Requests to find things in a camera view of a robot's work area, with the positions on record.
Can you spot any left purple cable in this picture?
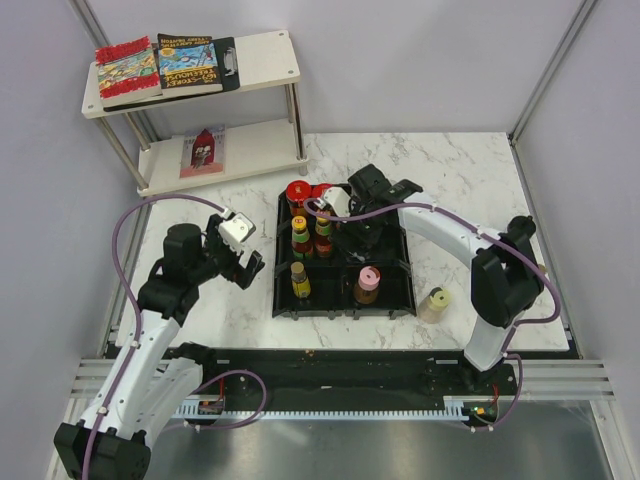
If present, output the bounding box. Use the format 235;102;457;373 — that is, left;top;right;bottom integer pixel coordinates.
79;195;236;480

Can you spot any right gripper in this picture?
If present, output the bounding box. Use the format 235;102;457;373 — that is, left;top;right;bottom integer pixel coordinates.
328;194;387;264

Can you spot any small yellow label bottle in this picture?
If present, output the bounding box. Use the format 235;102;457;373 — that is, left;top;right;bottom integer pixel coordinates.
290;261;311;299

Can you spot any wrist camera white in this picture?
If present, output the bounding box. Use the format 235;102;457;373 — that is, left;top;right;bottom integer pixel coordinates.
217;211;256;255
314;186;351;218

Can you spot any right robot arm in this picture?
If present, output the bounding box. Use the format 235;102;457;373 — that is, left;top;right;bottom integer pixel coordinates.
321;165;543;394

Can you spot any red cover book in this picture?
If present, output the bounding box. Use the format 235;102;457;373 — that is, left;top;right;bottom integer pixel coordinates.
95;36;161;108

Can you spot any red lid sauce jar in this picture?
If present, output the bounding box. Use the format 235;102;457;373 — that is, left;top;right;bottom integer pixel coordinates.
285;180;312;217

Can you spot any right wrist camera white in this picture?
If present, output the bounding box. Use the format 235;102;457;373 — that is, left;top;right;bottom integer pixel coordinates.
314;186;351;218

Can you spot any green label sauce bottle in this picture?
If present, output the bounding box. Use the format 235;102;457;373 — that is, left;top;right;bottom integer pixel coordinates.
291;215;314;260

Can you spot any yellow lid spice jar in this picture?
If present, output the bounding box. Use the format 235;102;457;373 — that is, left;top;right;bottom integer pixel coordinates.
417;287;452;324

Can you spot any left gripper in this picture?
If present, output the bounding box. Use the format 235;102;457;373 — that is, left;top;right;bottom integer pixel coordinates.
189;215;264;289

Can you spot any black compartment organizer tray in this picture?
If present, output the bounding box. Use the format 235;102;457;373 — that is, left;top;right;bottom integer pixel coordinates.
272;185;417;320

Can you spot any black lid clear jar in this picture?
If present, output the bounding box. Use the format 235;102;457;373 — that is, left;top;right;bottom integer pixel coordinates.
506;215;536;249

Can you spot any pink book on lower shelf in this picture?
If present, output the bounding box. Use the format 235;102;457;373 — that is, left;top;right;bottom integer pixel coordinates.
180;124;226;178

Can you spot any pink lid spice jar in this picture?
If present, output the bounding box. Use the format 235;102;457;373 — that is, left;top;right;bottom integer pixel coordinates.
354;266;381;305

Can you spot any yellow cap sauce bottle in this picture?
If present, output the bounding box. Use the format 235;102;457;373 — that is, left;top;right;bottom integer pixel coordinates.
314;217;333;258

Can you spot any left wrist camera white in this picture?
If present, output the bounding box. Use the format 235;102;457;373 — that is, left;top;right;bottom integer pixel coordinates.
217;211;256;255

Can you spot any white two-tier shelf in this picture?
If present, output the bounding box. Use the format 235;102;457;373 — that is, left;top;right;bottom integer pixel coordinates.
81;30;308;197

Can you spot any white cable duct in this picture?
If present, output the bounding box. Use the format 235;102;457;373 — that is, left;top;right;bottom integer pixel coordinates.
171;397;499;423

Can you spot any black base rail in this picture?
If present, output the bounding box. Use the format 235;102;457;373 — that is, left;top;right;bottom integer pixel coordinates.
163;344;518;414

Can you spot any black cover treehouse book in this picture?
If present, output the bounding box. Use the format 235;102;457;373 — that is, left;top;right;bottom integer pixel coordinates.
157;33;223;98

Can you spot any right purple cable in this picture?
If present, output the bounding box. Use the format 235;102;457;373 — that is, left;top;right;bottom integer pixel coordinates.
303;197;562;436

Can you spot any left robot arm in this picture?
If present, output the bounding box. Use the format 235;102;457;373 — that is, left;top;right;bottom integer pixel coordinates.
54;212;264;479

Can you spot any purple cable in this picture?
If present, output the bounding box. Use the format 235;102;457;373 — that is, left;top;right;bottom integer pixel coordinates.
303;197;562;436
79;195;236;480

